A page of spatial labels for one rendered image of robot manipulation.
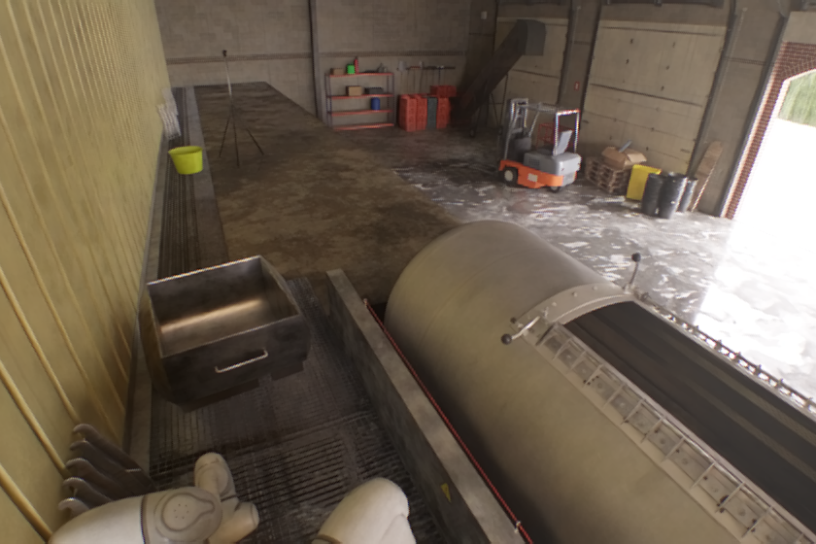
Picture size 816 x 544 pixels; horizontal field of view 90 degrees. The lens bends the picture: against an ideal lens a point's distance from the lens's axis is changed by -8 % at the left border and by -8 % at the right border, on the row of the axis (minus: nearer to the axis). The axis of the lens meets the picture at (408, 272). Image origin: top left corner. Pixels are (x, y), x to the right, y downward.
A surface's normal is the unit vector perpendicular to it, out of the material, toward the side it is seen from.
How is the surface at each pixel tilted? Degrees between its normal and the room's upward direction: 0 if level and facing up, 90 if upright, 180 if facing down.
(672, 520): 42
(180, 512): 30
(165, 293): 90
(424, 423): 0
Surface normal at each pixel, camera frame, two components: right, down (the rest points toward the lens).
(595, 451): -0.62, -0.47
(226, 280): 0.50, 0.42
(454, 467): 0.05, -0.85
